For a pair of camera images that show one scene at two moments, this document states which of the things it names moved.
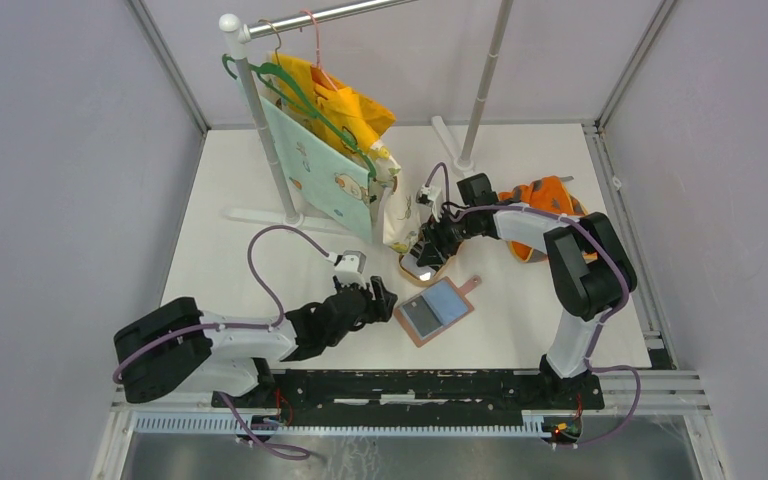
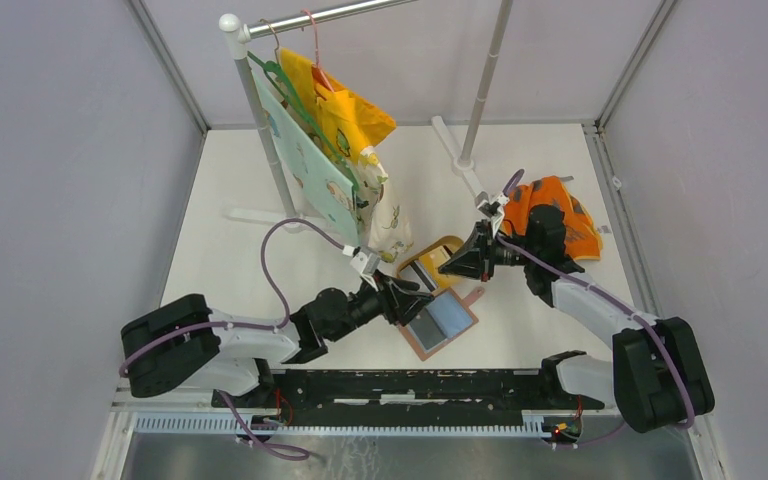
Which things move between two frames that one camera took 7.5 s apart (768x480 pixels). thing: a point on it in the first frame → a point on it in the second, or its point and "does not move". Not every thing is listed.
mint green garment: [309, 111] → [299, 104]
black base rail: [419, 393] does not move
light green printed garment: [321, 175] does not move
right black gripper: [435, 233] → [477, 256]
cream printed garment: [400, 214] → [382, 226]
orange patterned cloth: [546, 193] does not move
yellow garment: [357, 115] does not move
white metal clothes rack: [235, 37] does not move
